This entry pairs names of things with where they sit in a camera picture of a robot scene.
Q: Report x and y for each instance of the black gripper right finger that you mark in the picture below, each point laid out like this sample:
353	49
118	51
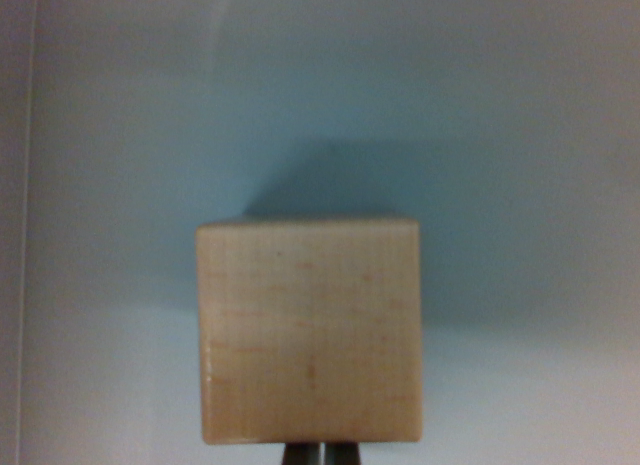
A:
345	455

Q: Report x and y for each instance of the light wooden cube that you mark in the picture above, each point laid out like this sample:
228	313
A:
310	335

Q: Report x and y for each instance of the white plastic tray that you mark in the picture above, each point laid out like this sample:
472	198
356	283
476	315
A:
500	135

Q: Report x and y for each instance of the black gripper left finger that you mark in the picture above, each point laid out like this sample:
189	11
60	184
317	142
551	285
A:
300	455

